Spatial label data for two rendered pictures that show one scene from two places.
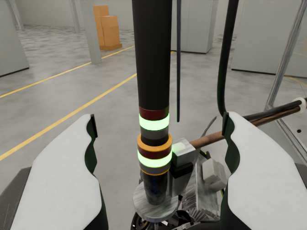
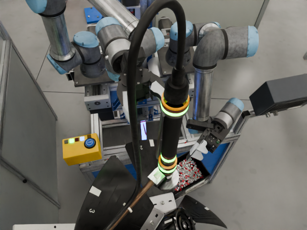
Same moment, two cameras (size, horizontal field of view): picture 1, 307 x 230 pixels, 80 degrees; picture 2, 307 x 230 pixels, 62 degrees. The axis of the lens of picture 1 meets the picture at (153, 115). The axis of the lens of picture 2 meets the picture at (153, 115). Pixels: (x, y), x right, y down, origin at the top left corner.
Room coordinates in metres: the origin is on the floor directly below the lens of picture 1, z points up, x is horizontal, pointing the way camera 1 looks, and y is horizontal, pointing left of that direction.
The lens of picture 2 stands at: (0.38, -0.12, 2.13)
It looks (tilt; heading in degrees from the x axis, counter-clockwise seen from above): 57 degrees down; 157
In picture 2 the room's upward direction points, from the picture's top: straight up
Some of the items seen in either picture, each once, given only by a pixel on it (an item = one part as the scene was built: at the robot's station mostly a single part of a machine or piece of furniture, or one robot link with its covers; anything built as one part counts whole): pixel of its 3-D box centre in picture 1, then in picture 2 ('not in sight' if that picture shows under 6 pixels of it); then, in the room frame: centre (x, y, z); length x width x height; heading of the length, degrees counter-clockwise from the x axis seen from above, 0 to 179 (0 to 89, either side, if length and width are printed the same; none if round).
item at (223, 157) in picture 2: not in sight; (218, 163); (-0.08, 0.59, 0.39); 0.04 x 0.04 x 0.78; 80
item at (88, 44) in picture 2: not in sight; (86, 46); (-0.70, -0.04, 1.20); 0.13 x 0.12 x 0.14; 109
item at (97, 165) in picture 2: not in sight; (162, 150); (-0.16, 0.16, 0.82); 0.90 x 0.04 x 0.08; 80
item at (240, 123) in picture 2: not in sight; (240, 122); (-0.08, 0.59, 0.96); 0.03 x 0.03 x 0.20; 80
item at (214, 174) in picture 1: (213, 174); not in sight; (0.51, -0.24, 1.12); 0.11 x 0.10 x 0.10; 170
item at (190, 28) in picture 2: not in sight; (182, 35); (-0.57, 0.45, 1.20); 0.13 x 0.12 x 0.14; 75
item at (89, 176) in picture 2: not in sight; (98, 190); (-0.24, -0.26, 0.39); 0.04 x 0.04 x 0.78; 80
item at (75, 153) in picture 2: not in sight; (82, 149); (-0.23, -0.23, 1.02); 0.16 x 0.10 x 0.11; 80
